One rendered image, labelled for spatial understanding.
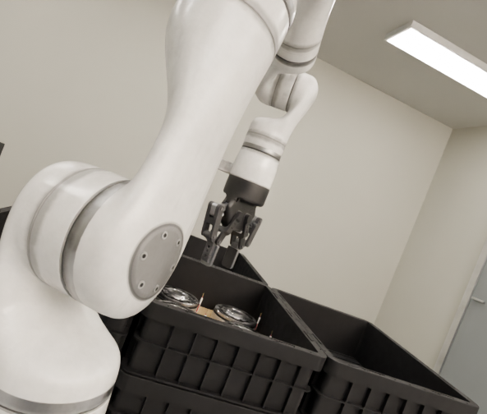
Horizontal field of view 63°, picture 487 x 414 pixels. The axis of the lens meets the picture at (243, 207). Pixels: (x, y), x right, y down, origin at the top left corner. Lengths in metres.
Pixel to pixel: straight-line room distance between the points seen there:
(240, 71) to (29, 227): 0.18
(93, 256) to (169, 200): 0.06
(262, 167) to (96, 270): 0.44
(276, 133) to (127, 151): 3.40
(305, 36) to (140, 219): 0.40
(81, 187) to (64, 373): 0.12
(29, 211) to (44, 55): 3.94
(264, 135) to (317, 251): 3.90
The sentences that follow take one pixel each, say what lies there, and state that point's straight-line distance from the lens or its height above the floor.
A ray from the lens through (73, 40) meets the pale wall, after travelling 4.19.
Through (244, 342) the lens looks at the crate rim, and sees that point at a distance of 0.62.
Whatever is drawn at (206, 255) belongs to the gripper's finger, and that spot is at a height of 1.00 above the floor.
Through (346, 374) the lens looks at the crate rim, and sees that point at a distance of 0.69.
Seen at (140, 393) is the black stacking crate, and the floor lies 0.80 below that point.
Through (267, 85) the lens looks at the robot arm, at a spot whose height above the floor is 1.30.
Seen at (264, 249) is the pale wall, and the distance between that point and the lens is 4.29.
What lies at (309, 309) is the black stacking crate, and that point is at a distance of 1.06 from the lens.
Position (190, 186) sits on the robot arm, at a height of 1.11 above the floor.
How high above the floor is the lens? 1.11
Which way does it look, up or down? 1 degrees down
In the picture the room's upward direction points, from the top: 22 degrees clockwise
